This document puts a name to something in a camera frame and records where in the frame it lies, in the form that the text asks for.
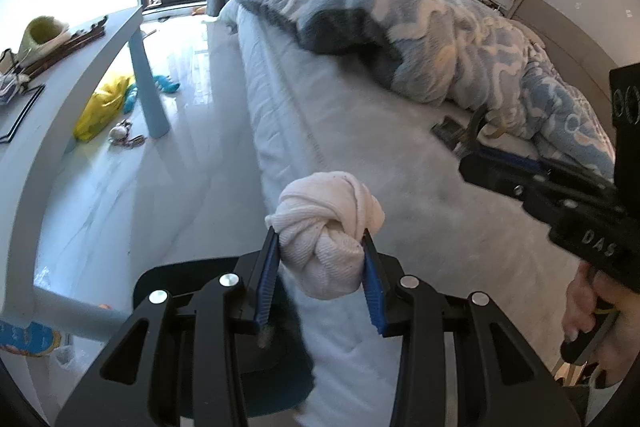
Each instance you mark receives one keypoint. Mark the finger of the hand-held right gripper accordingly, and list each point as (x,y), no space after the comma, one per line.
(500,179)
(510,159)

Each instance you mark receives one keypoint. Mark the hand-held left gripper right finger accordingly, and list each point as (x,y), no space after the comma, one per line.
(374,287)

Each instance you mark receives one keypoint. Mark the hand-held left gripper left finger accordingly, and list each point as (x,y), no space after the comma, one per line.
(265,282)

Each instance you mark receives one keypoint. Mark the beige cardboard tape core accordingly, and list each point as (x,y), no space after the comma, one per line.
(494,129)

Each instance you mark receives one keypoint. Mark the black tape roll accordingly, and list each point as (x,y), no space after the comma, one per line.
(472,127)

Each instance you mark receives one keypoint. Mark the knotted white sock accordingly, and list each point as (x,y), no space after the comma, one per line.
(325,227)

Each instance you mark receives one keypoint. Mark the person's right hand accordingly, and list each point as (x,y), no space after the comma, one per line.
(625,342)

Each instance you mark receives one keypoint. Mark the grey bed mattress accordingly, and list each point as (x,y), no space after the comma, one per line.
(375,147)

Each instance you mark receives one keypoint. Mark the grey upholstered headboard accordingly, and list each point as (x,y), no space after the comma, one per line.
(575,37)

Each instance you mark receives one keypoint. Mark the blue patterned fleece blanket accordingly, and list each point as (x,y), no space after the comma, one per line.
(425,32)

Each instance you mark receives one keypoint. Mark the small grey floor toy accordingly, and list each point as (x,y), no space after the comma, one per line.
(122,134)

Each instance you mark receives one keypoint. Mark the teal plush toy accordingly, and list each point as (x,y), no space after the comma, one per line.
(165,84)

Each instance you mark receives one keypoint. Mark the yellow plastic bag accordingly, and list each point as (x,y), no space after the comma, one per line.
(102,107)

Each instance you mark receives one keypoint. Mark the blue printed package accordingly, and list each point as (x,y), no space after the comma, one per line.
(25,339)

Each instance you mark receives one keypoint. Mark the blue-grey side table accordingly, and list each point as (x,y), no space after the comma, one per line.
(65,107)

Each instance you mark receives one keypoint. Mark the pale floor slipper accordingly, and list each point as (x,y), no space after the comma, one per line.
(199,10)

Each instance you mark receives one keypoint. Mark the brown wooden sticks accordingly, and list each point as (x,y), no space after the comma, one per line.
(65,44)

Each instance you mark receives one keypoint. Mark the clear plastic organizer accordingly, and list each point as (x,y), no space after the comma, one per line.
(10,89)

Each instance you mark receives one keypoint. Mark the green plush slipper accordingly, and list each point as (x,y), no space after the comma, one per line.
(42,32)

